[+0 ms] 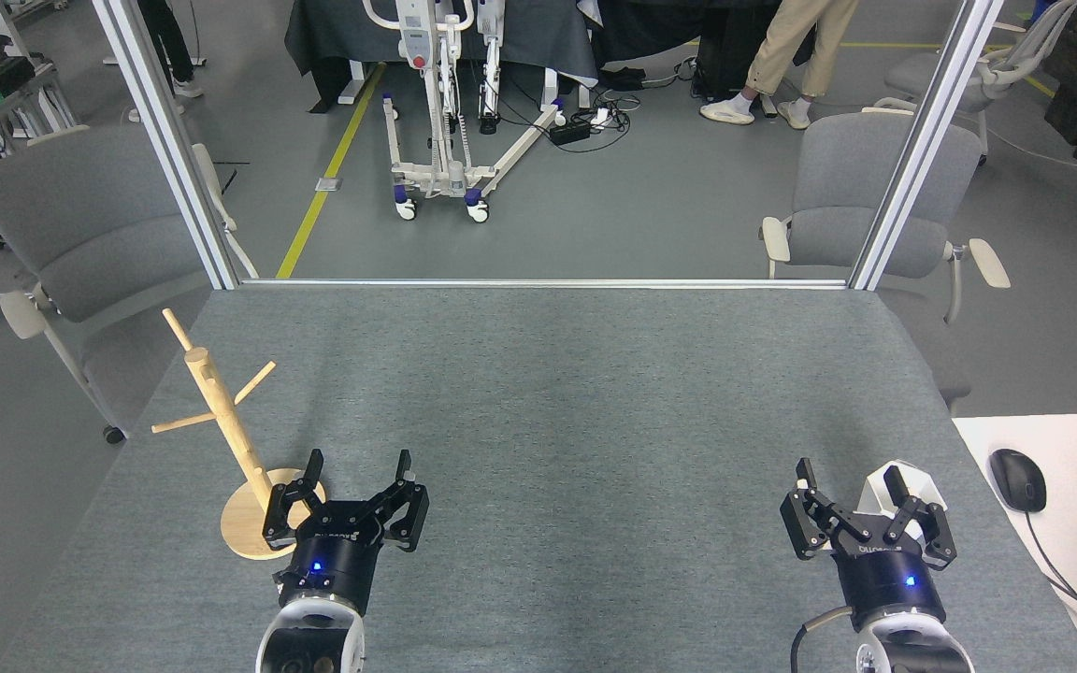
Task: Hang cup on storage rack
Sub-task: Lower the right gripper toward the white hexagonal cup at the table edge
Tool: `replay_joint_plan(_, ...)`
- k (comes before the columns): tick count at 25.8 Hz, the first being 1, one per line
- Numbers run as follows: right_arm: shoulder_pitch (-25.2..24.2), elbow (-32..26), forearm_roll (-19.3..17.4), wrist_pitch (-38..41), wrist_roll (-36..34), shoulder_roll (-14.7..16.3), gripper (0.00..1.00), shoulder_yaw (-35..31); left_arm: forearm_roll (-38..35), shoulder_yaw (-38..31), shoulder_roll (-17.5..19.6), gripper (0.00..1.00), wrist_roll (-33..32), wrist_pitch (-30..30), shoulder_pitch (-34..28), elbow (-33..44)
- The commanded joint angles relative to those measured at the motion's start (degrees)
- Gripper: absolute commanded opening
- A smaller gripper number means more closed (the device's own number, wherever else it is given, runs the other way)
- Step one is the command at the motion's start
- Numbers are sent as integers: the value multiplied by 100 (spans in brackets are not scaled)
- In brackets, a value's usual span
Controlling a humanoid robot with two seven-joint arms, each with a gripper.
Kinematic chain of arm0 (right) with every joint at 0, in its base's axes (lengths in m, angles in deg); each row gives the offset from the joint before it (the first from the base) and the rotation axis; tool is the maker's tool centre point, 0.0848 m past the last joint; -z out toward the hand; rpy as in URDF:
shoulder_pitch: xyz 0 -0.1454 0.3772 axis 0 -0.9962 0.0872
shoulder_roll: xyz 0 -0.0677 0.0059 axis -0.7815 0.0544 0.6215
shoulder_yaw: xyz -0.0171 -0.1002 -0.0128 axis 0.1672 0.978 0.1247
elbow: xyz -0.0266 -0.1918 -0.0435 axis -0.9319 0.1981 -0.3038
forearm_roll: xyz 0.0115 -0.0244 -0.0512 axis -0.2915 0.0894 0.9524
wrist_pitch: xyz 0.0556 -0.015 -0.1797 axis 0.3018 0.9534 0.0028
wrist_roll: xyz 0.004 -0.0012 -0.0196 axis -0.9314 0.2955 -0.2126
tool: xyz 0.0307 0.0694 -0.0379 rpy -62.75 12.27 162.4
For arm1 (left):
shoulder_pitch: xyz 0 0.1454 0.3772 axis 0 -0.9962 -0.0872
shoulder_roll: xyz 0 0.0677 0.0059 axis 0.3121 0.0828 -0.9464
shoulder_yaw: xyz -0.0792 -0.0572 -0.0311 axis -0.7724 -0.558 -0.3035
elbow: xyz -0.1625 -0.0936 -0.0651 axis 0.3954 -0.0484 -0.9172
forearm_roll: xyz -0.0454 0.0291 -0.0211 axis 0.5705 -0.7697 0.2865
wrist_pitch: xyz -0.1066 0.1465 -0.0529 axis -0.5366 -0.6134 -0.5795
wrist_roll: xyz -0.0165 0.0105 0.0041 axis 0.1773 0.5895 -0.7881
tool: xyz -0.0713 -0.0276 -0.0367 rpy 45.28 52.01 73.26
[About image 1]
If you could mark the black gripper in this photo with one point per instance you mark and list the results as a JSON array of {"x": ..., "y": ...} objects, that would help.
[
  {"x": 333, "y": 561},
  {"x": 884, "y": 584}
]

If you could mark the white hexagonal cup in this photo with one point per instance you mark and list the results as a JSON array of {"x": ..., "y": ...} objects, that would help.
[{"x": 922, "y": 486}]

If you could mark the wooden cup rack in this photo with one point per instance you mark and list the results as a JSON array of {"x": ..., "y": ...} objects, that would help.
[{"x": 221, "y": 402}]

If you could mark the black computer mouse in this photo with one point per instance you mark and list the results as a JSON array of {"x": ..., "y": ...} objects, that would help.
[{"x": 1017, "y": 479}]

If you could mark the grey chair with beige armrests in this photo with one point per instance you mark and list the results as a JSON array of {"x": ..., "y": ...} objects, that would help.
[
  {"x": 99, "y": 234},
  {"x": 838, "y": 178}
]

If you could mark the white stand on wheels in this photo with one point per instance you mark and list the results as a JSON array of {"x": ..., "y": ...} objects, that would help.
[{"x": 445, "y": 103}]

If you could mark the black power strip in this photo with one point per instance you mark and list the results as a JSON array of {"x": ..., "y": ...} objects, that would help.
[{"x": 570, "y": 132}]

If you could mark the white mesh office chair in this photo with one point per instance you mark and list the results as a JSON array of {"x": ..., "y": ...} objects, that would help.
[{"x": 969, "y": 75}]

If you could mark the table with dark cloth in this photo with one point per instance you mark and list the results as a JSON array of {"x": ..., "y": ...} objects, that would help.
[{"x": 342, "y": 37}]

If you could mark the person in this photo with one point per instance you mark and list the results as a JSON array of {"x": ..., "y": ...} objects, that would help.
[
  {"x": 169, "y": 47},
  {"x": 791, "y": 47}
]

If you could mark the silver aluminium rail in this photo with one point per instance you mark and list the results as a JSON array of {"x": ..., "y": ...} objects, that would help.
[{"x": 538, "y": 282}]

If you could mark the silver aluminium post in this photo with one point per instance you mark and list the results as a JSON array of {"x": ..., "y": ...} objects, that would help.
[
  {"x": 165, "y": 131},
  {"x": 922, "y": 150}
]

